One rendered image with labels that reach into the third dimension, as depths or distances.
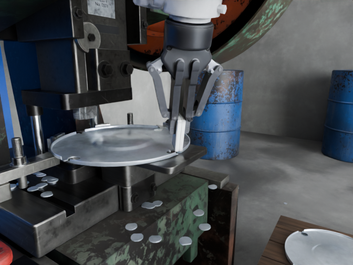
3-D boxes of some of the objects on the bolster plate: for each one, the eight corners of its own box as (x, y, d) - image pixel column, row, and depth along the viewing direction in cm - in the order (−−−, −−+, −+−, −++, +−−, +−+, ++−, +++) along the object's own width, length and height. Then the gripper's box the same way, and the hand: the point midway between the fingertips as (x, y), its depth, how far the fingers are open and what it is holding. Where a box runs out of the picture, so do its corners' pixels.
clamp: (65, 177, 59) (60, 132, 57) (-23, 211, 46) (-35, 153, 43) (49, 171, 62) (43, 128, 60) (-38, 202, 49) (-50, 147, 46)
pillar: (48, 156, 64) (40, 97, 61) (39, 159, 62) (30, 98, 59) (42, 154, 65) (34, 95, 62) (33, 156, 63) (25, 97, 60)
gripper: (150, 22, 36) (146, 161, 49) (239, 25, 39) (214, 156, 52) (143, 12, 42) (141, 138, 55) (221, 15, 45) (202, 134, 58)
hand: (178, 132), depth 52 cm, fingers closed
